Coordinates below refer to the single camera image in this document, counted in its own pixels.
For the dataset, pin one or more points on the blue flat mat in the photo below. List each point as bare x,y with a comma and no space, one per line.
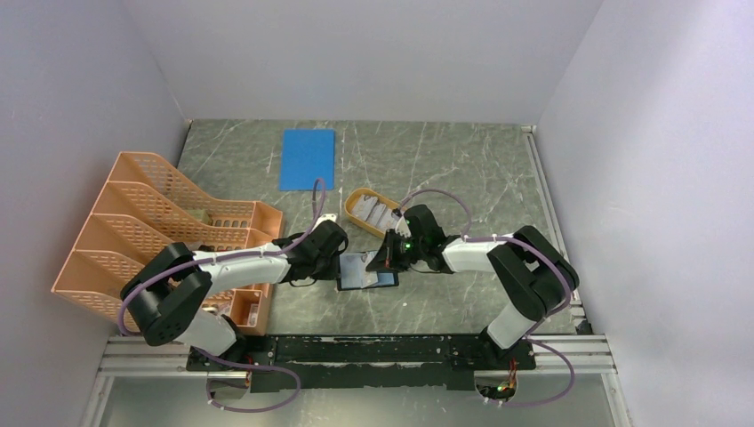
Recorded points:
306,155

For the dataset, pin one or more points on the black card holder wallet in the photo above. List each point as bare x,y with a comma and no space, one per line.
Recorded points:
348,278

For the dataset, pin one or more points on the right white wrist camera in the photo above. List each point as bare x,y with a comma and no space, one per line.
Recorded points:
402,228

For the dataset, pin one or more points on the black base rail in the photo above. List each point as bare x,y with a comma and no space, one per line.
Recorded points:
395,360

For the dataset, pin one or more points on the orange mesh file rack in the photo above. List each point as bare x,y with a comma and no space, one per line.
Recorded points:
146,204

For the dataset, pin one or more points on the silver VIP card stack left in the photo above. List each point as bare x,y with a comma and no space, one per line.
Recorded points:
366,206

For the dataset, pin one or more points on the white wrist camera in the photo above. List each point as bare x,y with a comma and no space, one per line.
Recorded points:
327,217
402,228

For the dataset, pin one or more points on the yellow oval tray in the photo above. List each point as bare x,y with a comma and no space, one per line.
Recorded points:
372,225

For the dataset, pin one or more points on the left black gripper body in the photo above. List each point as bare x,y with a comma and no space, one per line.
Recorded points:
325,266

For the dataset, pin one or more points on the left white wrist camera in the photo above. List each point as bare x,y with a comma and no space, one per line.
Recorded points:
327,217

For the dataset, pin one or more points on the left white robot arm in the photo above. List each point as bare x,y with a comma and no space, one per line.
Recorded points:
165,298

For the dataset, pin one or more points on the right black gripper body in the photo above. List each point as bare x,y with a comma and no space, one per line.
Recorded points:
413,248

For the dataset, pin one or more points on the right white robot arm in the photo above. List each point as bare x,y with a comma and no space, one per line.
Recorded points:
534,275

